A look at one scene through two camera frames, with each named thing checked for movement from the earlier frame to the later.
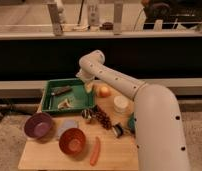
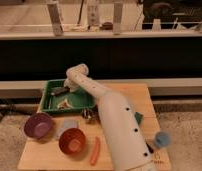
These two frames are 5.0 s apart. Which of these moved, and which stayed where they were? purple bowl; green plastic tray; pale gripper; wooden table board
Moved: pale gripper
Stayed: green plastic tray; wooden table board; purple bowl
